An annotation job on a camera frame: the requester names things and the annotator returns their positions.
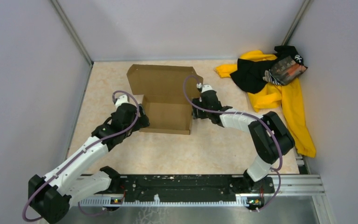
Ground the brown cardboard box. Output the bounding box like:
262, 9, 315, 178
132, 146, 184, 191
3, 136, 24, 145
127, 64, 203, 135

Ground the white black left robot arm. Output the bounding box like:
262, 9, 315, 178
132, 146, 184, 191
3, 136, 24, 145
22, 91, 150, 224

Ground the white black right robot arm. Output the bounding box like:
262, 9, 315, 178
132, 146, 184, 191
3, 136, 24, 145
192, 83, 295, 192

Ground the yellow garment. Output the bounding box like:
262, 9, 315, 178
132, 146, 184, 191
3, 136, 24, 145
215, 49, 317, 158

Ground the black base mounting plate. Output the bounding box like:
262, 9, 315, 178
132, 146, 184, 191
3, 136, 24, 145
100, 175, 275, 203

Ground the black printed garment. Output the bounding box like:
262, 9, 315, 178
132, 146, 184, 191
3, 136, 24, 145
230, 46, 308, 94

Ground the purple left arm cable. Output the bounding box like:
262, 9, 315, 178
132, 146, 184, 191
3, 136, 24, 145
22, 90, 141, 223

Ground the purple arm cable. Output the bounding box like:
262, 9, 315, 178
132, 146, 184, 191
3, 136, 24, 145
182, 75, 284, 213
22, 90, 141, 223

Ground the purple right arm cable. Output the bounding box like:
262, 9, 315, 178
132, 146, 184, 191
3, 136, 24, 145
182, 75, 284, 213

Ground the aluminium frame rail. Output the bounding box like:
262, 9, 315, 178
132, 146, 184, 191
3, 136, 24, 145
80, 175, 325, 207

